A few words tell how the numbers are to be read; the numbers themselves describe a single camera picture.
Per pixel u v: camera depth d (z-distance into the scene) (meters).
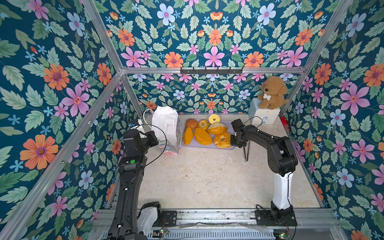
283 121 1.18
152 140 0.65
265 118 1.08
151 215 0.62
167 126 0.99
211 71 0.93
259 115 1.07
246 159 0.94
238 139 0.85
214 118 1.11
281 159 0.55
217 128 1.02
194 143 1.03
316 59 0.86
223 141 0.99
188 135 1.04
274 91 0.91
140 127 0.64
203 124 1.11
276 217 0.65
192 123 1.08
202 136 1.02
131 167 0.50
